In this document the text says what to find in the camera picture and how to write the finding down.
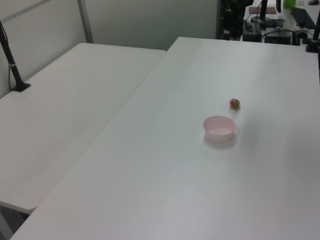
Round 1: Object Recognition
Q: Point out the red strawberry with green leaves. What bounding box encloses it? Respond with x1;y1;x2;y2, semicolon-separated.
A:
229;98;242;111

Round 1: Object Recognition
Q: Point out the pink plastic bowl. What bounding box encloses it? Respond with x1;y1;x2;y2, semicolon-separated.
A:
202;115;237;144

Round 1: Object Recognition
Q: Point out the black equipment behind table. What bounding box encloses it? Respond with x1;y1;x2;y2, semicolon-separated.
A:
223;8;245;41

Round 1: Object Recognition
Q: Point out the black power strip device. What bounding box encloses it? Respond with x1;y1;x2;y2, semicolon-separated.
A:
242;21;261;42

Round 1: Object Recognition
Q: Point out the black electronics box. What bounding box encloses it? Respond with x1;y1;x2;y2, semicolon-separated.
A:
264;29;294;45

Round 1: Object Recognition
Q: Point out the black monitor stand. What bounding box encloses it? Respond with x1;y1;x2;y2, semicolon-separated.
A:
250;0;272;25

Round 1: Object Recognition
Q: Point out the brown board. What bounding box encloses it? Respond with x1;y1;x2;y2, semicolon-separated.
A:
248;6;278;15

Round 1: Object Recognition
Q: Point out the black keyboard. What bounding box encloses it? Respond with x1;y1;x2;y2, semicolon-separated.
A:
290;7;317;29

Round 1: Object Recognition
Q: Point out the grey metal partition post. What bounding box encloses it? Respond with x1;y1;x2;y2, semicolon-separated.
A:
76;0;95;44

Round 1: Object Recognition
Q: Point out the black camera pole with base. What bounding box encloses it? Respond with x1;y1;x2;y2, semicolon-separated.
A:
0;20;32;93

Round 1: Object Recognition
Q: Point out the black clamped camera pole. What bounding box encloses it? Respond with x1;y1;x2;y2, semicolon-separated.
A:
305;13;320;53

